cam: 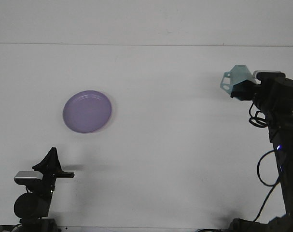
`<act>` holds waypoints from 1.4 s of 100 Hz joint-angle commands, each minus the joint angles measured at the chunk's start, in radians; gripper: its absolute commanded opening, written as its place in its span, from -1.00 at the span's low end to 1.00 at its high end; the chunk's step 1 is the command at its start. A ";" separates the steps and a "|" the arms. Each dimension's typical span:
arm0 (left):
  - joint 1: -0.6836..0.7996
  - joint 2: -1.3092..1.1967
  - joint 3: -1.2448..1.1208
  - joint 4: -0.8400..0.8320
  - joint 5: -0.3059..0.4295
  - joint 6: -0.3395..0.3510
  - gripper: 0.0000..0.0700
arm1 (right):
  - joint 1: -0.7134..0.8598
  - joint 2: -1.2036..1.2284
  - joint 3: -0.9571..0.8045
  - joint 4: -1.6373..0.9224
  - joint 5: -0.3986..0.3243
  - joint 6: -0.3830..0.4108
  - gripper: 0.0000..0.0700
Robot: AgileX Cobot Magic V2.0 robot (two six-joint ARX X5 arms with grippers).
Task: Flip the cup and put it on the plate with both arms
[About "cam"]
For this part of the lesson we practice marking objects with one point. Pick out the pale blue faceted cup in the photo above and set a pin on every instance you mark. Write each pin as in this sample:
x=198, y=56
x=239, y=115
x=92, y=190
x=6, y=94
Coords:
x=238, y=73

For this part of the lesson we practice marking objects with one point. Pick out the purple round plate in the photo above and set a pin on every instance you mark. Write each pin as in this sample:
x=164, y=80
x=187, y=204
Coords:
x=87, y=111

